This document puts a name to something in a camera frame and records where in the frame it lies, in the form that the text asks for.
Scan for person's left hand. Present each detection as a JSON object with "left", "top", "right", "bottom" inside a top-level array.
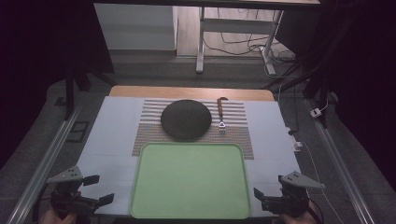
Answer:
[{"left": 39, "top": 208, "right": 78, "bottom": 224}]

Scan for black floor cables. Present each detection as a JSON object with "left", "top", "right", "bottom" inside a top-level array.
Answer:
[{"left": 204, "top": 7, "right": 297, "bottom": 77}]

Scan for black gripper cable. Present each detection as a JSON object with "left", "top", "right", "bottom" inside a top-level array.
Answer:
[{"left": 306, "top": 189, "right": 325, "bottom": 224}]

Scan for green rectangular tray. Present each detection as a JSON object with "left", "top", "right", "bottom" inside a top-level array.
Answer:
[{"left": 129, "top": 142, "right": 252, "bottom": 220}]

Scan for black metal stand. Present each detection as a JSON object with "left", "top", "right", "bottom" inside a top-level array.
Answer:
[{"left": 64, "top": 60, "right": 120, "bottom": 121}]

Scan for person's right hand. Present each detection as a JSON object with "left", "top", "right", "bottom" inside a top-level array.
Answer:
[{"left": 279, "top": 201, "right": 319, "bottom": 224}]

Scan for white table cover sheet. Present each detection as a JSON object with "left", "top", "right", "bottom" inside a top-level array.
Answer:
[{"left": 76, "top": 95, "right": 302, "bottom": 217}]

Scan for white desk frame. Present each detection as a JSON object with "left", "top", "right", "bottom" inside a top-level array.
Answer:
[{"left": 195, "top": 6, "right": 285, "bottom": 76}]

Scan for wooden-handled metal fork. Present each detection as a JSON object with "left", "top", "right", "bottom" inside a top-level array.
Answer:
[{"left": 217, "top": 96, "right": 230, "bottom": 135}]

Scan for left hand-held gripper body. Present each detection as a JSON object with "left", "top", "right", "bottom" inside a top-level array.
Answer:
[{"left": 46, "top": 165, "right": 101, "bottom": 217}]

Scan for thin white cable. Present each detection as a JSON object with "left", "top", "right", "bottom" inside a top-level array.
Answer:
[{"left": 300, "top": 141, "right": 345, "bottom": 224}]

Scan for metal floor rail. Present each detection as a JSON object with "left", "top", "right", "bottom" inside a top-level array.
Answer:
[
  {"left": 305, "top": 98, "right": 376, "bottom": 224},
  {"left": 6, "top": 106, "right": 82, "bottom": 224}
]

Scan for white cabinet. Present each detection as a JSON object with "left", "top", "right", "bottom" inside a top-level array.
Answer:
[{"left": 93, "top": 3, "right": 178, "bottom": 52}]

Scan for black round plate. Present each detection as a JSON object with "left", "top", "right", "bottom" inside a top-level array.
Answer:
[{"left": 160, "top": 99, "right": 213, "bottom": 142}]

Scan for striped woven placemat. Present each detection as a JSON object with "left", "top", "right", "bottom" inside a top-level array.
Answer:
[{"left": 131, "top": 98, "right": 255, "bottom": 161}]

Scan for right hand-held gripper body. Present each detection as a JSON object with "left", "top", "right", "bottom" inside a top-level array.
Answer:
[{"left": 261, "top": 170, "right": 327, "bottom": 217}]

